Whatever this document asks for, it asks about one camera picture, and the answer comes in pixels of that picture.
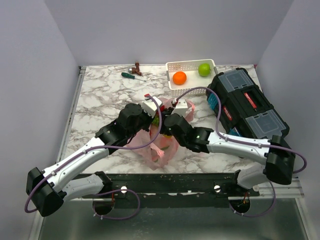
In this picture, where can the orange fake orange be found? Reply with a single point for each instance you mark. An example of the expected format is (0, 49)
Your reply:
(179, 78)

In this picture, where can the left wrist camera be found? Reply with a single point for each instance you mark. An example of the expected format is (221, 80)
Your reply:
(149, 105)

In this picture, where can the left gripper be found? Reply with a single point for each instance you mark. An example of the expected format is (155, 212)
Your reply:
(150, 119)

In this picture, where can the green fake apple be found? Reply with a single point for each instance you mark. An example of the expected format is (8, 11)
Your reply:
(204, 69)

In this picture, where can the brown metal faucet valve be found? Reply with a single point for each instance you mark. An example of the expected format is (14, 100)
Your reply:
(135, 69)

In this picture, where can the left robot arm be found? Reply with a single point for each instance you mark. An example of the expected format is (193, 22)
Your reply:
(50, 188)

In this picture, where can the white perforated plastic basket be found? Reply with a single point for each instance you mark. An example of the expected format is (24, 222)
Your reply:
(193, 78)

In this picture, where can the green fruit with black trim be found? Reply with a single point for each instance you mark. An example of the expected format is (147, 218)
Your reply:
(156, 121)

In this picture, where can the green handled screwdriver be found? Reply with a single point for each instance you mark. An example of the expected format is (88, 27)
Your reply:
(130, 76)

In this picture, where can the yellow fake lemon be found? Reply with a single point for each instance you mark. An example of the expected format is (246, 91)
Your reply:
(167, 136)

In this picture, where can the pink plastic bag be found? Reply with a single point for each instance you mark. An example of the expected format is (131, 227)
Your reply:
(158, 154)

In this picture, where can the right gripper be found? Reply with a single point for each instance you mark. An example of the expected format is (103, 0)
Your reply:
(163, 129)

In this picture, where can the black plastic toolbox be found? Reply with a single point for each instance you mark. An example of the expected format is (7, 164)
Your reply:
(245, 111)

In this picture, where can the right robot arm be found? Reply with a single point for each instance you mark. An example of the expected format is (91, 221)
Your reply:
(274, 160)

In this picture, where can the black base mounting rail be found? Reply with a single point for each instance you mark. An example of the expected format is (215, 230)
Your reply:
(173, 190)

